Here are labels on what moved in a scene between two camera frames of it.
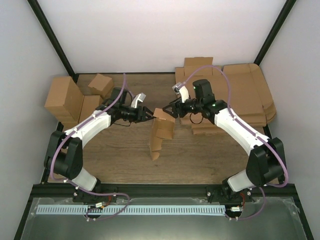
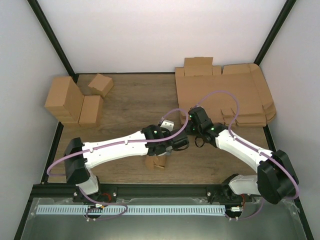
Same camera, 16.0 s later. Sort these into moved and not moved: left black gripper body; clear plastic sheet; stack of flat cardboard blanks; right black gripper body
Moved: left black gripper body; right black gripper body
Not moved: clear plastic sheet; stack of flat cardboard blanks
